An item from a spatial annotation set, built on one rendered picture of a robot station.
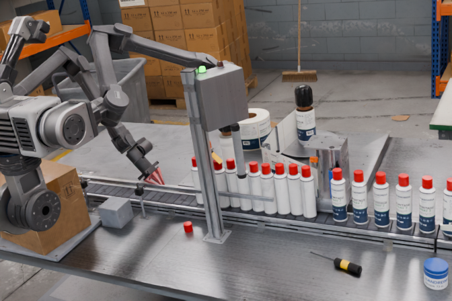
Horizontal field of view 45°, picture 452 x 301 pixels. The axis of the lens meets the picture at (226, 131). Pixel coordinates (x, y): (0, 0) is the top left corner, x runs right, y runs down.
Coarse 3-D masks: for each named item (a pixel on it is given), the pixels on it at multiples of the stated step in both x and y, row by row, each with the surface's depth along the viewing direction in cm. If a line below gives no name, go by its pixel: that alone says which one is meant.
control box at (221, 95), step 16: (224, 64) 191; (208, 80) 179; (224, 80) 182; (240, 80) 186; (208, 96) 181; (224, 96) 184; (240, 96) 187; (208, 112) 183; (224, 112) 186; (240, 112) 189; (208, 128) 185
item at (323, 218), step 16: (96, 192) 245; (112, 192) 243; (128, 192) 241; (144, 192) 239; (160, 192) 237; (240, 208) 215; (336, 224) 195; (352, 224) 194; (368, 224) 192; (416, 224) 188
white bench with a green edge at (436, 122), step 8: (448, 88) 325; (448, 96) 313; (440, 104) 304; (448, 104) 302; (440, 112) 294; (448, 112) 292; (432, 120) 285; (440, 120) 284; (448, 120) 283; (432, 128) 282; (440, 128) 280; (448, 128) 278; (440, 136) 286; (448, 136) 284
